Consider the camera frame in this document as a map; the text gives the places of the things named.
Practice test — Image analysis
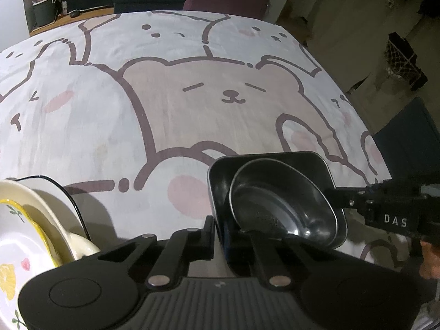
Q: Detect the grey bin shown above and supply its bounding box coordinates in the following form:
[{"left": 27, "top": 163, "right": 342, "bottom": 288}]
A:
[{"left": 32, "top": 0, "right": 64, "bottom": 28}]

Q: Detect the person's right hand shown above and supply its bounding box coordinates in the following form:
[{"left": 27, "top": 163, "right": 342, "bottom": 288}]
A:
[{"left": 419, "top": 240, "right": 440, "bottom": 280}]

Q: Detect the black net basket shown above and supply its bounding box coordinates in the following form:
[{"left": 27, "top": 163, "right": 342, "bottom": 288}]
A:
[{"left": 380, "top": 32, "right": 428, "bottom": 92}]

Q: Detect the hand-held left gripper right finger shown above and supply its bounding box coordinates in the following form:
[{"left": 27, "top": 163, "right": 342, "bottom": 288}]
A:
[{"left": 239, "top": 229, "right": 379, "bottom": 289}]

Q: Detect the bear printed tablecloth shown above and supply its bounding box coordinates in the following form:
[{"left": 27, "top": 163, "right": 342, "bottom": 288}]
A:
[{"left": 0, "top": 11, "right": 411, "bottom": 282}]

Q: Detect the white plate with yellow rim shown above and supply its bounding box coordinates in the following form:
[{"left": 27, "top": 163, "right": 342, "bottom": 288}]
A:
[{"left": 0, "top": 199, "right": 61, "bottom": 330}]

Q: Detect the small round steel cup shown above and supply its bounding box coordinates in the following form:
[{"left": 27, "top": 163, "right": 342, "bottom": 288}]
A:
[{"left": 229, "top": 158, "right": 337, "bottom": 250}]

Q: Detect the wooden low cabinet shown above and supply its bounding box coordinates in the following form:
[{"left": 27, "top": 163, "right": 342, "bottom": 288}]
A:
[{"left": 29, "top": 7, "right": 116, "bottom": 37}]

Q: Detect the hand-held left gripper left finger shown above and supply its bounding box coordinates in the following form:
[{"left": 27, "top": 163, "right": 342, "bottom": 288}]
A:
[{"left": 98, "top": 215, "right": 214, "bottom": 287}]

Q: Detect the white bowl with dark rim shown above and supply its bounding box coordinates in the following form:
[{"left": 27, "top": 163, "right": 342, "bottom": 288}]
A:
[{"left": 3, "top": 175, "right": 95, "bottom": 248}]

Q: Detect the cream oval dish with handles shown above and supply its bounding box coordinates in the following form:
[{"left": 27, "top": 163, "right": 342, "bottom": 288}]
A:
[{"left": 0, "top": 180, "right": 102, "bottom": 265}]

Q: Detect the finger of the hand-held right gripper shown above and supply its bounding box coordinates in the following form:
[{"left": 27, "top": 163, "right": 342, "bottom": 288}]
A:
[{"left": 323, "top": 186, "right": 370, "bottom": 211}]

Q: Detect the square steel container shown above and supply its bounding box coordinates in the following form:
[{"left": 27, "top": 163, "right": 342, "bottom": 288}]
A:
[{"left": 207, "top": 151, "right": 348, "bottom": 279}]

